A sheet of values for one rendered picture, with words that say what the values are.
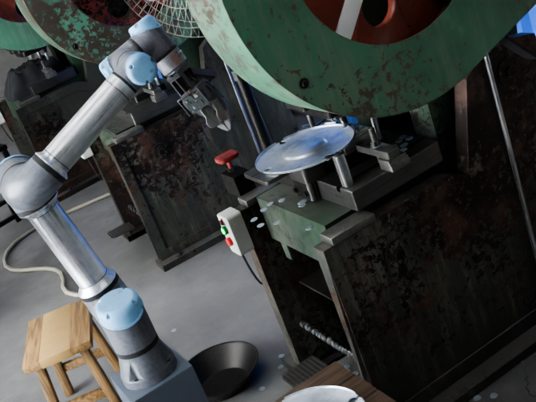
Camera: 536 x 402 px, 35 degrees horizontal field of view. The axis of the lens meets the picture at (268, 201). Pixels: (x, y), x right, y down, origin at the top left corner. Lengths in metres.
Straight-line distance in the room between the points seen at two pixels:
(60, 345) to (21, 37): 2.61
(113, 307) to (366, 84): 0.85
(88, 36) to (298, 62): 1.79
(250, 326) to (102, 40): 1.27
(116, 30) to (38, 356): 1.33
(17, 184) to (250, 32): 0.69
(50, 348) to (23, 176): 1.02
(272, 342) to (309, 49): 1.50
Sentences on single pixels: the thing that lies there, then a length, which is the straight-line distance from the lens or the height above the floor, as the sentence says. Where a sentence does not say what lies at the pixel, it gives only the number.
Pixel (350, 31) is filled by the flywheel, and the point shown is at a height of 1.15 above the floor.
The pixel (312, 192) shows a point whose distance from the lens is 2.35.
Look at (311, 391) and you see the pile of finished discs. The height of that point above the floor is 0.37.
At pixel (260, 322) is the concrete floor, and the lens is 3.21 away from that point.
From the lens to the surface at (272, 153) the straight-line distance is 2.43.
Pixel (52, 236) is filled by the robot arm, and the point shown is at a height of 0.87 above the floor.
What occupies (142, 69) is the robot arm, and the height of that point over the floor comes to 1.19.
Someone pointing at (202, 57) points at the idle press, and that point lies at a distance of 3.86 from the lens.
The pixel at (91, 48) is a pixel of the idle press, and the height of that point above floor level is 1.07.
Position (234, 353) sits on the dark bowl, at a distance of 3.03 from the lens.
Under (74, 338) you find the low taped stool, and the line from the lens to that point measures 2.95.
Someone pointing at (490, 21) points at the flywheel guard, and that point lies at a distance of 2.09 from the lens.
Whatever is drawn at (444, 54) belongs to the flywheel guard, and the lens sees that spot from 2.01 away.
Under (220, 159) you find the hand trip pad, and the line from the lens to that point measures 2.61.
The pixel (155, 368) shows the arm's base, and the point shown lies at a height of 0.49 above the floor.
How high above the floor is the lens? 1.59
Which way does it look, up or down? 22 degrees down
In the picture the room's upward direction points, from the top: 21 degrees counter-clockwise
